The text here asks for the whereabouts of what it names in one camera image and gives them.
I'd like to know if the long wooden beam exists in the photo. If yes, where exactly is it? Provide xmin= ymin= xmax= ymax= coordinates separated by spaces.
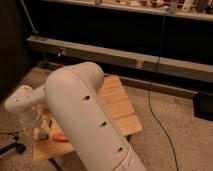
xmin=27 ymin=36 xmax=213 ymax=83

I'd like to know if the orange carrot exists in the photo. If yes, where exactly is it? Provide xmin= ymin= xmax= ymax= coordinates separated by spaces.
xmin=52 ymin=133 xmax=68 ymax=143

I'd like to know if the metal pole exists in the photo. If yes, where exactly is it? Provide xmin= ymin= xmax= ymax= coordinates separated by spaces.
xmin=20 ymin=0 xmax=39 ymax=36

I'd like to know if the black box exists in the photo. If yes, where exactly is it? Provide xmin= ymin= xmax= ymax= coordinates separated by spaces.
xmin=193 ymin=93 xmax=213 ymax=121

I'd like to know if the shelf with items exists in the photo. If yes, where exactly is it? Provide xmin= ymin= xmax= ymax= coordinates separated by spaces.
xmin=46 ymin=0 xmax=213 ymax=22

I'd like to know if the black stand base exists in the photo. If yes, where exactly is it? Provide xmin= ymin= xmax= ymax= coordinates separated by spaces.
xmin=0 ymin=133 xmax=26 ymax=155

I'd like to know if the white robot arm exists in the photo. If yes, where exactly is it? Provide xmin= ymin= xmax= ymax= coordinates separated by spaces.
xmin=5 ymin=62 xmax=147 ymax=171

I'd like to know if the black cable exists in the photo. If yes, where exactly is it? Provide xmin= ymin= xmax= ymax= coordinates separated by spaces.
xmin=146 ymin=8 xmax=181 ymax=171

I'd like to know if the wooden table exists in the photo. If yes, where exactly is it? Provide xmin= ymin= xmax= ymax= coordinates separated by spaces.
xmin=33 ymin=76 xmax=142 ymax=161

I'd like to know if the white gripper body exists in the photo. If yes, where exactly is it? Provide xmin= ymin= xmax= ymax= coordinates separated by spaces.
xmin=20 ymin=111 xmax=43 ymax=129

